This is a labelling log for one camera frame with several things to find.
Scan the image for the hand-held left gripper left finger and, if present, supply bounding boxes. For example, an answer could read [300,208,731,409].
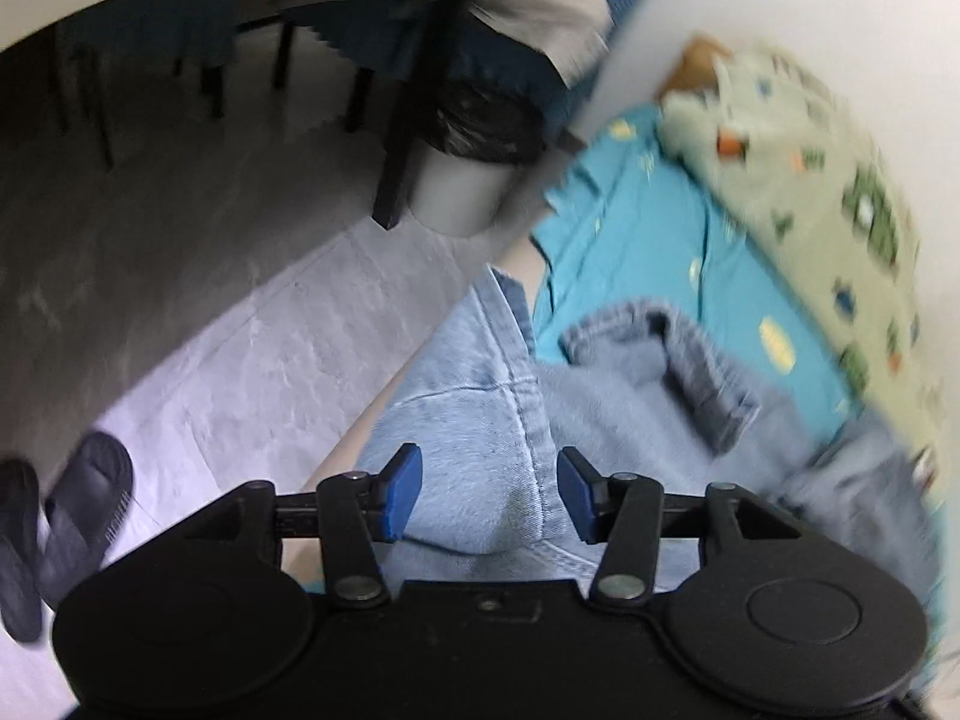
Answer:
[184,444,423,608]

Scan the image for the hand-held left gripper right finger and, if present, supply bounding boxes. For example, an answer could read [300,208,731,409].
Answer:
[557,447,805,605]

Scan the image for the blue denim jeans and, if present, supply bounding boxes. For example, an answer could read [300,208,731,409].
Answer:
[358,266,938,587]

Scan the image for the teal printed bedsheet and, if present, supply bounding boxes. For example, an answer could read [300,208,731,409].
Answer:
[529,103,865,458]

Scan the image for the black slipper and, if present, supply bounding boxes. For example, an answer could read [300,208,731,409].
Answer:
[0,459,46,644]
[36,431,136,610]

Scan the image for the grey bin with black bag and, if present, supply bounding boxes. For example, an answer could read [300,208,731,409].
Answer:
[405,81,550,236]

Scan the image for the green printed fleece blanket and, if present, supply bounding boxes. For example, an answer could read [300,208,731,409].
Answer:
[658,36,955,515]

